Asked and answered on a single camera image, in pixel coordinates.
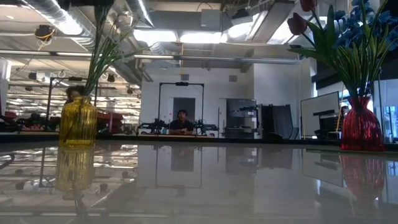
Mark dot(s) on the person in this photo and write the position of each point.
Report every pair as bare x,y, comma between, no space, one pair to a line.
182,126
74,91

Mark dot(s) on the red storage bins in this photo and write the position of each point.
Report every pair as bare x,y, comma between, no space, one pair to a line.
112,119

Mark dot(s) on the grey ceiling box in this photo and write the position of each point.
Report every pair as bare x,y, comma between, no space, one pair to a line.
211,18

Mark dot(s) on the blue artificial flower bunch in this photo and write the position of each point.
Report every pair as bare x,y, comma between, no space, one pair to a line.
351,31

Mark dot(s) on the black tripod stand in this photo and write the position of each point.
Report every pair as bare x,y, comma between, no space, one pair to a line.
380,93

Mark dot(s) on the long grey ceiling pipe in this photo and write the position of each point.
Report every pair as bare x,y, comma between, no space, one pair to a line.
202,58

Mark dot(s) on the black metal camera frame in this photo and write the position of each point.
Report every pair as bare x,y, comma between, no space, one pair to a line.
74,78
159,105

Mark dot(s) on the dark red artificial tulip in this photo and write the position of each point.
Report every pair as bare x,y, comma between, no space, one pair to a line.
297,23
308,3

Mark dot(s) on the small silver ventilation duct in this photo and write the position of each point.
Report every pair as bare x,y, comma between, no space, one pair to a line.
138,11

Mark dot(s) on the grey door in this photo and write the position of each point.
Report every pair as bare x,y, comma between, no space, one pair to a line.
183,104

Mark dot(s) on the black background robot arm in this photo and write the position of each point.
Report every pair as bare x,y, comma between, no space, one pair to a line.
206,127
154,127

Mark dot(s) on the black monitor screen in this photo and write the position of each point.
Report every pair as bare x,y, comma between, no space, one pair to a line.
241,107

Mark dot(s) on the square grey wall vent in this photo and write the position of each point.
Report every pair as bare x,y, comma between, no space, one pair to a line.
233,78
184,77

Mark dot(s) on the red ribbed glass vase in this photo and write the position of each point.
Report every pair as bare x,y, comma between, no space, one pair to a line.
362,130

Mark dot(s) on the black standing panel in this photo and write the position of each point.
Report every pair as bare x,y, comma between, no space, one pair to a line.
276,119

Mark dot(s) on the white board with dark frame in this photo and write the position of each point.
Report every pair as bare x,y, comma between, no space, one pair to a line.
317,104

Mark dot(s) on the yellow ribbed glass vase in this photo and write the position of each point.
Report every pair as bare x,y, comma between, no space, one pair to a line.
77,124

